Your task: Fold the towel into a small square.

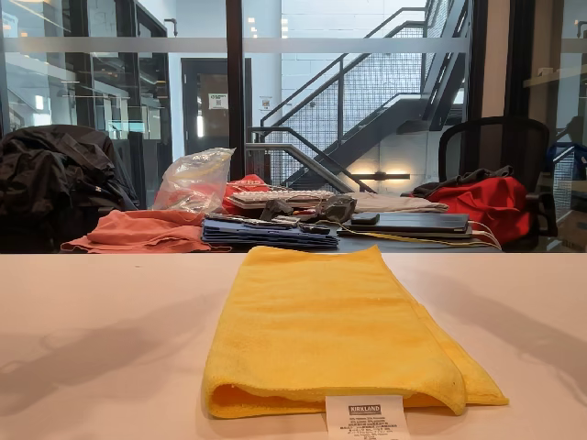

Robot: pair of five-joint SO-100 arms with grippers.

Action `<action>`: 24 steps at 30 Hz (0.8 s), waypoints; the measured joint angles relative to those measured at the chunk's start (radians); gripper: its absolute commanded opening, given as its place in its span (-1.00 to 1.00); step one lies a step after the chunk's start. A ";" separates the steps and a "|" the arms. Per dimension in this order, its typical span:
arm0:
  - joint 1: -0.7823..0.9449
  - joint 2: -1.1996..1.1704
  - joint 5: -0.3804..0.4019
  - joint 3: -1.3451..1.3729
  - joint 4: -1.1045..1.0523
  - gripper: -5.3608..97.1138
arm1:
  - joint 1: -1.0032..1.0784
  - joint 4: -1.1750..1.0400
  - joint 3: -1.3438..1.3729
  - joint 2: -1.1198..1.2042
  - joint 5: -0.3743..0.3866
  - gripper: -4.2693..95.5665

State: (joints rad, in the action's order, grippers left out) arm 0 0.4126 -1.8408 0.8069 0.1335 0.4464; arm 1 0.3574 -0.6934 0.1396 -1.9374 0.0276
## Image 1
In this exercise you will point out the black tablet folio case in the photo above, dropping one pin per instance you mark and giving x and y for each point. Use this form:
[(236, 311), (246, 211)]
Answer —
[(422, 222)]

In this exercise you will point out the clear plastic zip bag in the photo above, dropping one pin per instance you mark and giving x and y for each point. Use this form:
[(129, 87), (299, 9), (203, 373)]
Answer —
[(192, 179)]

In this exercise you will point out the small red tool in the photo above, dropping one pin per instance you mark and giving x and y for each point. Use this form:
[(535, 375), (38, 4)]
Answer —
[(305, 212)]

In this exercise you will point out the black mesh office chair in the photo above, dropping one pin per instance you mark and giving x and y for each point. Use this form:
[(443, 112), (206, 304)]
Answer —
[(495, 142)]

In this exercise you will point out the yellow microfibre towel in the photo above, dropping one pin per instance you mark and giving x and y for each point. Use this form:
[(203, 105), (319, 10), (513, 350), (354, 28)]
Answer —
[(330, 330)]

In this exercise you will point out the black metal staircase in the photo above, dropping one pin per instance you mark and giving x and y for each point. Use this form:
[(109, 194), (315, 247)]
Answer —
[(390, 119)]

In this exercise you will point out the silver keypad phone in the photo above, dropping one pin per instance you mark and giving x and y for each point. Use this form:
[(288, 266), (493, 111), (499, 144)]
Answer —
[(270, 223)]

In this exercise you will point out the clear bag with dark parts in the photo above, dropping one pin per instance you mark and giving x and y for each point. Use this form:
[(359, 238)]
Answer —
[(339, 208), (275, 207)]

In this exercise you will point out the salmon t-shirt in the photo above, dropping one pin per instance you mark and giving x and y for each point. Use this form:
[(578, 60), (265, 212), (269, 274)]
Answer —
[(137, 229)]

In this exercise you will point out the black smartphone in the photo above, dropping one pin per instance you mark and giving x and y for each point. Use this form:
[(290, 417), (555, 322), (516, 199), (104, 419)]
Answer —
[(365, 217)]

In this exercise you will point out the grey slim tablet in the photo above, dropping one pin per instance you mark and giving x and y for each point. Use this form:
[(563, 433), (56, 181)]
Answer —
[(413, 233)]

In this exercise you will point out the black keypad phone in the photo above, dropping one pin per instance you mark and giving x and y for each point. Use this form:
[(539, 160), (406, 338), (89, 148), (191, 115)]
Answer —
[(316, 227)]

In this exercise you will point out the beige folded cloth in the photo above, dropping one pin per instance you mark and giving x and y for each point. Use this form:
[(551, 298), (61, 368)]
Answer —
[(394, 201)]

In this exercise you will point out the black framed door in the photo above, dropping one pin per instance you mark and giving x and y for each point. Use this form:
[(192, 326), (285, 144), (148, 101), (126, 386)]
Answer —
[(202, 128)]

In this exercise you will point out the white door sign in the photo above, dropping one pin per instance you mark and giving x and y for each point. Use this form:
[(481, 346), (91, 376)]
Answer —
[(218, 101)]

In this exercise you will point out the dark grey keypad phone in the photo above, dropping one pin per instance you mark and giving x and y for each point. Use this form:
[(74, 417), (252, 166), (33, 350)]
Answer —
[(229, 216)]

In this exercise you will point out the white keyboard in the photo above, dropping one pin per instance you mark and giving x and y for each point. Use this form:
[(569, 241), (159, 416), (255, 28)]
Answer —
[(275, 198)]

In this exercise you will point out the red jacket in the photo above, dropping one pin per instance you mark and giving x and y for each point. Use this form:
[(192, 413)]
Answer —
[(481, 201)]

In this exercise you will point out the red cloth with white print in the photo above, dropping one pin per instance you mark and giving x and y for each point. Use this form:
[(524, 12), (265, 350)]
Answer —
[(247, 185)]

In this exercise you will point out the black jacket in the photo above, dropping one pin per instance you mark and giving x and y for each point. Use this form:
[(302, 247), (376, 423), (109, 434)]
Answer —
[(46, 183)]

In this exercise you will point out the wall light bar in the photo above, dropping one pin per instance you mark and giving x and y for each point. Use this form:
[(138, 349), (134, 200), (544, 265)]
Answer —
[(380, 175)]

